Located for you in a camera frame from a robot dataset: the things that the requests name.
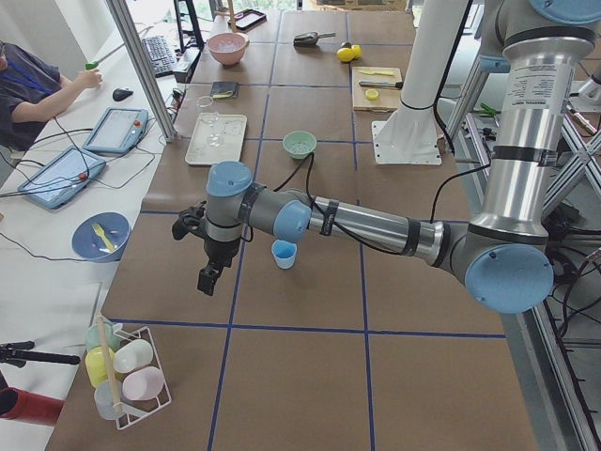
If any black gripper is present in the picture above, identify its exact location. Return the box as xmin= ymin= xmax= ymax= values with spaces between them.
xmin=197 ymin=237 xmax=240 ymax=295

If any light blue plastic cup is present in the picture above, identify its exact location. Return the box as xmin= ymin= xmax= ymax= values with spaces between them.
xmin=270 ymin=240 xmax=298 ymax=270

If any green ceramic bowl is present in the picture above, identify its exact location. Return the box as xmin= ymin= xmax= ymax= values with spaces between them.
xmin=283 ymin=131 xmax=317 ymax=160

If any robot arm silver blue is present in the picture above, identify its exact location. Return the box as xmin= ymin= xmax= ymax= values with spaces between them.
xmin=195 ymin=1 xmax=600 ymax=314

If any blue bowl with fork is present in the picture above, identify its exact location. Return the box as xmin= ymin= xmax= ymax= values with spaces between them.
xmin=71 ymin=211 xmax=131 ymax=263

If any pink bowl with ice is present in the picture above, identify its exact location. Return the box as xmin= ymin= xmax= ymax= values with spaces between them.
xmin=207 ymin=32 xmax=250 ymax=66

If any steel ice scoop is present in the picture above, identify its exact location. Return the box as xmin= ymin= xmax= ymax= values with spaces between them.
xmin=293 ymin=32 xmax=336 ymax=47

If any cream bear tray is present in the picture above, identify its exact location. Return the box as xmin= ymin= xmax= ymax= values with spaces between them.
xmin=184 ymin=113 xmax=247 ymax=166

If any teach pendant tablet far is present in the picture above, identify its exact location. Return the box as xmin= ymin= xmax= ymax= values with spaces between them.
xmin=83 ymin=108 xmax=149 ymax=155

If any teach pendant tablet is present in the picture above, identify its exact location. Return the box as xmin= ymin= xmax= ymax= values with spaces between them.
xmin=83 ymin=108 xmax=149 ymax=155
xmin=18 ymin=146 xmax=106 ymax=210

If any clear wine glass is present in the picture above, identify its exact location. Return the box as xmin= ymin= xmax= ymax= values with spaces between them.
xmin=196 ymin=96 xmax=219 ymax=125

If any teach pendant tablet near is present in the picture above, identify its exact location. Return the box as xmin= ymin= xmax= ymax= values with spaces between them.
xmin=18 ymin=146 xmax=106 ymax=210

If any grey folded cloth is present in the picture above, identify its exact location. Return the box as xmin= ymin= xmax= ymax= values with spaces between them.
xmin=209 ymin=81 xmax=239 ymax=101

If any black computer mouse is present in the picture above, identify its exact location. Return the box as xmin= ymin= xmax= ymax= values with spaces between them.
xmin=112 ymin=87 xmax=133 ymax=101

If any black keyboard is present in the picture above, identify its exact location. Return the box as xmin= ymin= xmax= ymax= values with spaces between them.
xmin=141 ymin=36 xmax=177 ymax=78

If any red cylinder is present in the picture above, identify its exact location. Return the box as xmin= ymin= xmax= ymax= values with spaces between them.
xmin=1 ymin=387 xmax=64 ymax=427

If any lemon half slice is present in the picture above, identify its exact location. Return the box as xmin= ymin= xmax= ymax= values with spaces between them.
xmin=364 ymin=88 xmax=379 ymax=101

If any wooden cutting board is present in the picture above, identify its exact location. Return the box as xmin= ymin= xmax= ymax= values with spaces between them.
xmin=351 ymin=67 xmax=403 ymax=112

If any person in dark shirt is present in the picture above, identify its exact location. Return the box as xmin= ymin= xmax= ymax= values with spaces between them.
xmin=1 ymin=41 xmax=102 ymax=151

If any yellow lemon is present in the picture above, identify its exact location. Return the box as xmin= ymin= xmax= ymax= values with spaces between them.
xmin=336 ymin=47 xmax=356 ymax=63
xmin=350 ymin=44 xmax=362 ymax=59

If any yellow plastic knife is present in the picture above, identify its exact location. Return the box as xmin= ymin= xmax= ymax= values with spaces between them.
xmin=358 ymin=69 xmax=395 ymax=77

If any white wire cup rack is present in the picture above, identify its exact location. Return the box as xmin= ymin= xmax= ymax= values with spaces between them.
xmin=85 ymin=316 xmax=172 ymax=430

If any black tripod handle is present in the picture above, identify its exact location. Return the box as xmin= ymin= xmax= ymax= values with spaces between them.
xmin=1 ymin=341 xmax=81 ymax=368

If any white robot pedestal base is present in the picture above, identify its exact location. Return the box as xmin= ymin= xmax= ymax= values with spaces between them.
xmin=373 ymin=0 xmax=471 ymax=165

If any aluminium frame post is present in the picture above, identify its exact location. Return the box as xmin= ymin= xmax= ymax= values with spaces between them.
xmin=106 ymin=0 xmax=177 ymax=143

